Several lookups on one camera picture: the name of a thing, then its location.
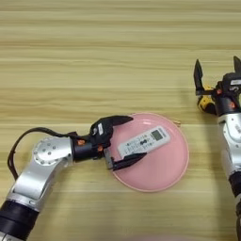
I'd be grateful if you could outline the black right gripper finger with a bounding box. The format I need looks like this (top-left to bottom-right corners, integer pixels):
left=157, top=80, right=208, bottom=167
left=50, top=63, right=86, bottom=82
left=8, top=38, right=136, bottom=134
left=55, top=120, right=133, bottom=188
left=233, top=56, right=241, bottom=75
left=193, top=58, right=204, bottom=92

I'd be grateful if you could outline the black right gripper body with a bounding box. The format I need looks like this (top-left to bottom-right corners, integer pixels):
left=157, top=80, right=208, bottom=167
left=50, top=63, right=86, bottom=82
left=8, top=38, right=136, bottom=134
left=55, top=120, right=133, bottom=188
left=195, top=88, right=241, bottom=117

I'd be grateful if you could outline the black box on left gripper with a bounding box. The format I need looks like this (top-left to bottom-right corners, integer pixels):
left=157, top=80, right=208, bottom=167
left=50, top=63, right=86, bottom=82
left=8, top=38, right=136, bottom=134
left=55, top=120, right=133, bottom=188
left=88, top=118, right=115, bottom=149

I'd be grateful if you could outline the pink round plate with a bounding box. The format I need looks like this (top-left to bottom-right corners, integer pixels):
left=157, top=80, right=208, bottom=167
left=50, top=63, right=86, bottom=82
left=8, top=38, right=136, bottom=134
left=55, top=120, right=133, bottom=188
left=107, top=112, right=190, bottom=193

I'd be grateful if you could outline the thin wooden stick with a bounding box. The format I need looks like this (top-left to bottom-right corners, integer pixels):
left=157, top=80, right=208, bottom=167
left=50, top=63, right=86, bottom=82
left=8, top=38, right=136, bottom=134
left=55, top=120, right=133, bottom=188
left=170, top=118, right=183, bottom=127

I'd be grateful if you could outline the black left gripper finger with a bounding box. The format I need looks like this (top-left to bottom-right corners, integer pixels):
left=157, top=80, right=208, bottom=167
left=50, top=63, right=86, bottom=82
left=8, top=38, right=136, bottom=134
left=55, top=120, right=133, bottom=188
left=107, top=115, right=135, bottom=128
left=111, top=152, right=148, bottom=172

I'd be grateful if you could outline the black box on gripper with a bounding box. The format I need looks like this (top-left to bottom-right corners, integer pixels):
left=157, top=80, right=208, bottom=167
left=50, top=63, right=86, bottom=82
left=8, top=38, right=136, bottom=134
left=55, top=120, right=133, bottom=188
left=88, top=118, right=115, bottom=149
left=221, top=72, right=241, bottom=95

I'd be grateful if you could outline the white remote control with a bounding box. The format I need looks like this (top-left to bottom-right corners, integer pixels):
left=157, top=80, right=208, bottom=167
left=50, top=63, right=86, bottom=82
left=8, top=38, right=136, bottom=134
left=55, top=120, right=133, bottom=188
left=117, top=125, right=171, bottom=159

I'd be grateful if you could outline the yellow black tape measure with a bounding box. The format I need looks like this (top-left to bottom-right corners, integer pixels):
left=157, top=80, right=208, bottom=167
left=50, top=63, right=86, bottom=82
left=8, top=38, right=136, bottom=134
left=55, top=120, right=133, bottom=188
left=197, top=84, right=218, bottom=116

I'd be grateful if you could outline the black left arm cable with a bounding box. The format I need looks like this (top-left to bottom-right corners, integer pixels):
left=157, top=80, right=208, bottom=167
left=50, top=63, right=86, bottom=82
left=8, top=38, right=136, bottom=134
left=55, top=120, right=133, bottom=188
left=7, top=126, right=79, bottom=182

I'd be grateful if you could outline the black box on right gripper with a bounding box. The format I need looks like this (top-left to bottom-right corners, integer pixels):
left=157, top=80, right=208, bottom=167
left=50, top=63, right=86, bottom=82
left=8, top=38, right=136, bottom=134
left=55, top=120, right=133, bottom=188
left=221, top=72, right=241, bottom=95

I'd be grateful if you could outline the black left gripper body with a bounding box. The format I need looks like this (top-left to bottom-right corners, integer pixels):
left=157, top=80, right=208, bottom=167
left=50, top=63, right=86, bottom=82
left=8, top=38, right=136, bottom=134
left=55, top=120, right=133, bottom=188
left=71, top=134, right=116, bottom=171

